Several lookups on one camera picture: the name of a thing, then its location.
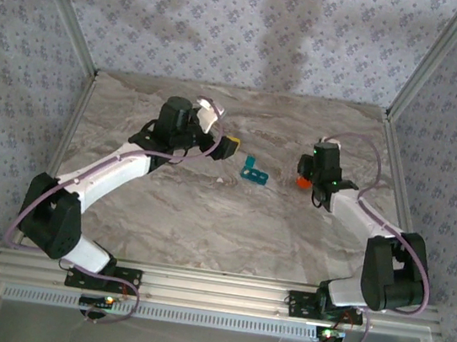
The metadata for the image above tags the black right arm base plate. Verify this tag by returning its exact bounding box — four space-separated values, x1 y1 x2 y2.
285 288 366 327

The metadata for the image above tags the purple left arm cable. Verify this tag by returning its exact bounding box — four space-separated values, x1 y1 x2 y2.
0 74 229 339

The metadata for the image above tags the aluminium frame post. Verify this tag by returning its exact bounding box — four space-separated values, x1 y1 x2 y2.
13 0 109 79
384 0 457 127

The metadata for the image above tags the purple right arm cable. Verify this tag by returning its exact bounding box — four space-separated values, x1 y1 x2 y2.
296 128 453 342

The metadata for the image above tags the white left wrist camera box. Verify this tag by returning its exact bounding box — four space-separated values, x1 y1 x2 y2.
191 96 229 137

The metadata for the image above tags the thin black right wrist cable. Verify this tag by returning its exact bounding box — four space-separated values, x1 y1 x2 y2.
309 188 325 210

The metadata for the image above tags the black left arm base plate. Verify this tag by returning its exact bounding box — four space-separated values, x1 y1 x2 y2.
62 258 144 298

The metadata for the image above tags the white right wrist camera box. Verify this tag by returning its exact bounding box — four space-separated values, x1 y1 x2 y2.
319 136 343 150

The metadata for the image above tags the teal pill organizer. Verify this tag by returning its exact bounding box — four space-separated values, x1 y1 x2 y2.
238 154 272 187

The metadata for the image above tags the grey slotted cable duct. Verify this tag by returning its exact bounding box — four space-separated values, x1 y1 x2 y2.
0 281 320 342

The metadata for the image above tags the small circuit board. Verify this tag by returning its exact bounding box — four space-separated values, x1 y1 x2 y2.
78 292 116 310
315 325 347 342

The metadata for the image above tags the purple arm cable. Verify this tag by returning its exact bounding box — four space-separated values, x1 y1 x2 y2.
0 74 229 339
296 128 453 342

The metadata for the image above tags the orange pill bottle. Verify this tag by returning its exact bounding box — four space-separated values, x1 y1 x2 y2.
295 174 314 191

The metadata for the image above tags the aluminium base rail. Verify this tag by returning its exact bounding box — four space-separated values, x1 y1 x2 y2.
0 240 448 340

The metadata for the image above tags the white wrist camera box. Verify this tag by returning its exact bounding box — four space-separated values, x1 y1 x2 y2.
191 96 229 137
319 136 343 150

